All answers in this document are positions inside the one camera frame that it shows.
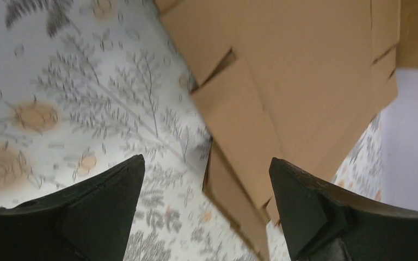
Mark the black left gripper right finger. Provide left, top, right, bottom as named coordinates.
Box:
left=269, top=158, right=418, bottom=261

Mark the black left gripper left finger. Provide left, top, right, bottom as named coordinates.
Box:
left=0, top=154, right=145, bottom=260

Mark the floral patterned table mat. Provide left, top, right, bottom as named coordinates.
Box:
left=0, top=1, right=383, bottom=260

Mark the cardboard box sheet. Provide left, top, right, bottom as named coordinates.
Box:
left=156, top=1, right=418, bottom=258

